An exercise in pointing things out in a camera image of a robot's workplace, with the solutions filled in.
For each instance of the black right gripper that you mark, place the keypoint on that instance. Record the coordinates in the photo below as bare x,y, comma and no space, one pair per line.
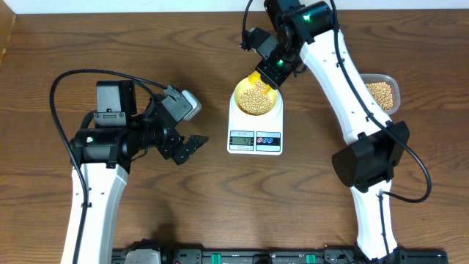
269,75

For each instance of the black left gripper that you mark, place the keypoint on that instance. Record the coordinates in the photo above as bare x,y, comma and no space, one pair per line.
166,147

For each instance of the yellow measuring scoop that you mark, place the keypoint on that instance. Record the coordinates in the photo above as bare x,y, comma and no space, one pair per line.
256,82

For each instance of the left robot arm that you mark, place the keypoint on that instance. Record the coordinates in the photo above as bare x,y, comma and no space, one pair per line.
109,140

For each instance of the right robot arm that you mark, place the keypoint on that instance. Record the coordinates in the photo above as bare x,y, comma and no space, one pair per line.
311,36

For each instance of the pale yellow bowl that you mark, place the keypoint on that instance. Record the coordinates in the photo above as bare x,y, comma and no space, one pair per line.
251,101

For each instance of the white digital kitchen scale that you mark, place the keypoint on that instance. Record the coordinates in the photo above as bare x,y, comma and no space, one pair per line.
255,134

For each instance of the clear plastic container of soybeans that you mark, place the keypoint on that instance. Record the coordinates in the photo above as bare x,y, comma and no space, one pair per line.
385,90

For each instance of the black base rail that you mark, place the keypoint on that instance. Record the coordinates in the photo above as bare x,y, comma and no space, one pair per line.
147,251

